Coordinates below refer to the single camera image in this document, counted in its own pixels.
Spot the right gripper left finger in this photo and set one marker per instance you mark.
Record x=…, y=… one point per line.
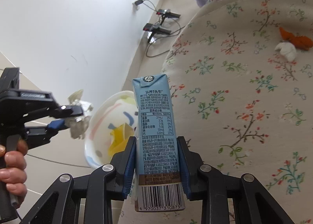
x=124, y=163

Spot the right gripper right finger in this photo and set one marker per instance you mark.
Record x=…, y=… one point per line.
x=189, y=163

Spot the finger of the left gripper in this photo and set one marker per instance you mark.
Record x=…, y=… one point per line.
x=70, y=111
x=57, y=125

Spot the light blue milk carton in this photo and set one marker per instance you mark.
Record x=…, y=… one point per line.
x=157, y=183

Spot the white cartoon trash bin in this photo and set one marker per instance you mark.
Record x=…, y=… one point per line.
x=118, y=109

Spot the person's left hand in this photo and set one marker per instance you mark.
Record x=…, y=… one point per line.
x=14, y=175

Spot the floral beige cloth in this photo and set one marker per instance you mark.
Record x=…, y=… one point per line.
x=240, y=104

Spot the white eggshell piece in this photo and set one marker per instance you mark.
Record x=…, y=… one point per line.
x=287, y=50

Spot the orange peel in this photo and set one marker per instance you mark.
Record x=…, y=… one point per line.
x=300, y=42

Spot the black charger with cable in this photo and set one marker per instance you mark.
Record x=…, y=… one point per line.
x=161, y=13

